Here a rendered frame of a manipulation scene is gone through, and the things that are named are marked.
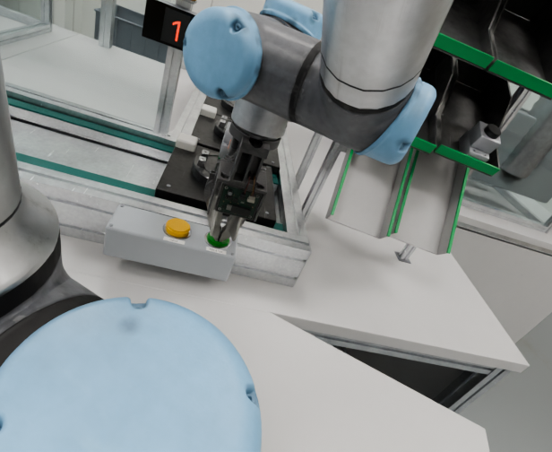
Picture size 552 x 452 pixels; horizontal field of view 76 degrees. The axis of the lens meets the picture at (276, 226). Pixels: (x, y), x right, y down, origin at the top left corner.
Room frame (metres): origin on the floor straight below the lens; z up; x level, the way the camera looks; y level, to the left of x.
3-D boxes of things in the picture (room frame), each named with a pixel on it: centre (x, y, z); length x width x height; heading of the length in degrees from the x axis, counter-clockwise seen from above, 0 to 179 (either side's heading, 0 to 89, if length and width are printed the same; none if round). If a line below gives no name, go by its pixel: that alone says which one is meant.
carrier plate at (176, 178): (0.69, 0.15, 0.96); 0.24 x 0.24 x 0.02; 16
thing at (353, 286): (1.12, 0.25, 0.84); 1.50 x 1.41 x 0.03; 106
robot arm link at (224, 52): (0.36, 0.08, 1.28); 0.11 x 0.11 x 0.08; 78
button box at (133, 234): (0.47, 0.15, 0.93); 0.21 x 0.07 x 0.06; 106
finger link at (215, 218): (0.46, 0.09, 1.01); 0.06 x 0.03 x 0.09; 16
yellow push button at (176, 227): (0.47, 0.15, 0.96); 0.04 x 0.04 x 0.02
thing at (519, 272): (1.84, -0.90, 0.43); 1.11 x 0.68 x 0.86; 106
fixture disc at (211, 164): (0.69, 0.15, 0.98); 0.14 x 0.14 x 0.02
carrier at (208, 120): (0.94, 0.20, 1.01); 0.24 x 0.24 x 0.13; 16
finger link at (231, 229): (0.47, 0.06, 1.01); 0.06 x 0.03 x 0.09; 16
